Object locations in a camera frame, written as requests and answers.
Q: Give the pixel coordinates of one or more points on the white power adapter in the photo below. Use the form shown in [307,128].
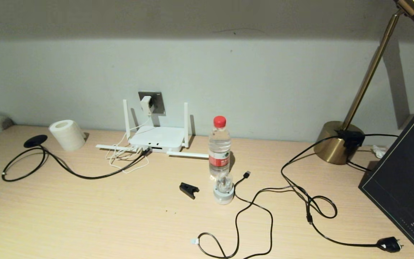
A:
[146,104]

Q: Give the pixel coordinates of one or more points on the white router with antennas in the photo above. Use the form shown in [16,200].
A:
[156,138]

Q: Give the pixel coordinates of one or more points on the water bottle with red cap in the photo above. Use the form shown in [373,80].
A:
[219,144]

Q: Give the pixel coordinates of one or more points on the small black clip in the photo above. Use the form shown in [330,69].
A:
[188,190]

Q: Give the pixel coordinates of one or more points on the small glass dome night light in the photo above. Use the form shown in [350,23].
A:
[224,195]

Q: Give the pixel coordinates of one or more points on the brass desk lamp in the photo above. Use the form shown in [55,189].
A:
[336,144]

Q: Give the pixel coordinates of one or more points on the white toilet paper roll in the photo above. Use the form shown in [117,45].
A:
[68,136]

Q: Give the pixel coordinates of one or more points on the black round desk grommet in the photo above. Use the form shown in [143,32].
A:
[35,141]

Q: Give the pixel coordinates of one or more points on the small white crumpled item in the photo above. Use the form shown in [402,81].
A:
[379,151]

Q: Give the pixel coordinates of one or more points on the dark blue box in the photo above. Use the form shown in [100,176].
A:
[401,172]

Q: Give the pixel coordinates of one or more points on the grey wall socket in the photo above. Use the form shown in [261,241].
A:
[158,100]

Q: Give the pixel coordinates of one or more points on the black inline switch box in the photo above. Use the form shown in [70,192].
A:
[353,138]

